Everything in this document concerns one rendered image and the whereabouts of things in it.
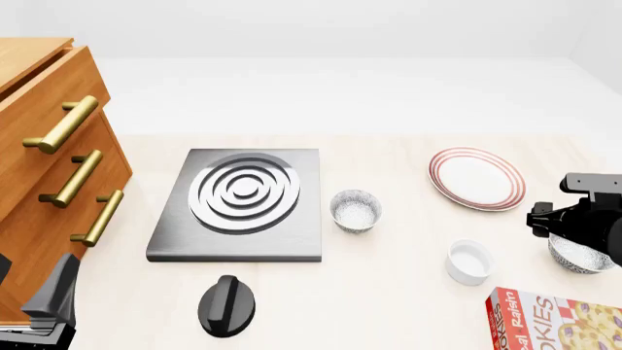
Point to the wooden middle drawer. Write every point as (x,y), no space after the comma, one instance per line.
(29,218)

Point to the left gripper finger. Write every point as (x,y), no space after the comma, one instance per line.
(4,270)
(56,291)

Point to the white plate with red rings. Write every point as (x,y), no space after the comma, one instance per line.
(476,178)

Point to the wooden drawer, slightly open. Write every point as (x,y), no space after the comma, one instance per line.
(29,116)

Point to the flat stove plate with rings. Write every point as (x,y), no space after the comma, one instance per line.
(243,193)

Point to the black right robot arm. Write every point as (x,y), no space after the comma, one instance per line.
(593,229)

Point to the patterned bowl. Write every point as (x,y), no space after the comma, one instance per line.
(578,261)
(355,213)

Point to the small white ramekin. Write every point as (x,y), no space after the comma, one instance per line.
(469,260)

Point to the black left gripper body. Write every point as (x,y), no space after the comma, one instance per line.
(39,337)

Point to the wooden cabinet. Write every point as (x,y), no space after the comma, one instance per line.
(29,62)

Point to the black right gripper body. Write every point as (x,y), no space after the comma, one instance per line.
(538,218)

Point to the wooden lowest drawer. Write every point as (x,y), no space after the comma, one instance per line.
(58,255)

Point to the red cookies box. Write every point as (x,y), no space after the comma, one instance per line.
(549,321)

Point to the round black stove knob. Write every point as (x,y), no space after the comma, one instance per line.
(226,308)

